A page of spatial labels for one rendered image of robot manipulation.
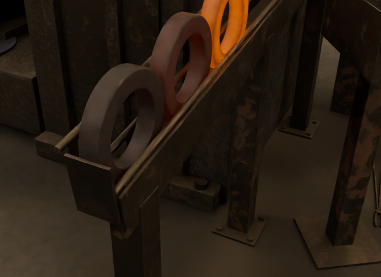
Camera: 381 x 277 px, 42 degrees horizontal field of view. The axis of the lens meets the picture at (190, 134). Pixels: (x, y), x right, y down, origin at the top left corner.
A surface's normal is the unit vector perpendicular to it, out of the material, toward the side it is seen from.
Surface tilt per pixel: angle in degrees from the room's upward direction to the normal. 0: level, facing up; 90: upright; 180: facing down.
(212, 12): 58
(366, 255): 0
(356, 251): 0
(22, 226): 0
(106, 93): 32
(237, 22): 72
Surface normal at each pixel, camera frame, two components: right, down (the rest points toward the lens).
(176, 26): -0.15, -0.61
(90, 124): -0.38, -0.01
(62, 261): 0.01, -0.84
